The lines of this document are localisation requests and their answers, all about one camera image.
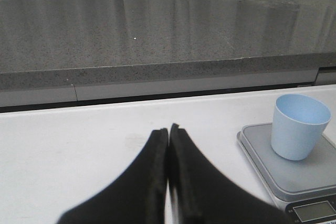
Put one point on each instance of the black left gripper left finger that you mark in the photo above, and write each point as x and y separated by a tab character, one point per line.
136	196

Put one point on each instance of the silver digital kitchen scale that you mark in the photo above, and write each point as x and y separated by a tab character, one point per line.
304	190

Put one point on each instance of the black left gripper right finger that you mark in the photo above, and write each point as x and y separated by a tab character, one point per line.
204	195

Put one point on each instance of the grey stone counter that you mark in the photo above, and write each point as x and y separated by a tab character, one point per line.
75	50

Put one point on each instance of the light blue plastic cup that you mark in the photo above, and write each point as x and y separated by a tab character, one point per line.
298	124

